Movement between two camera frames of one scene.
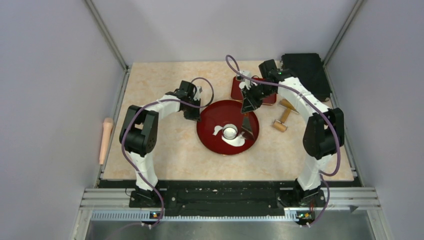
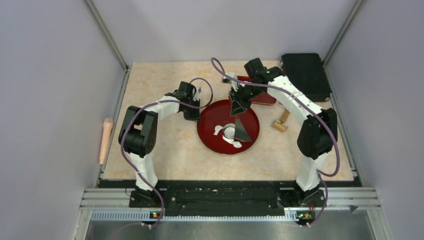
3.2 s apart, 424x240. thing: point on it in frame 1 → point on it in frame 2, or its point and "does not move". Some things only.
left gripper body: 191,113 does not move
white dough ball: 238,141 does not move
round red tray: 224,129 does not move
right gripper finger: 249,104 → 239,106
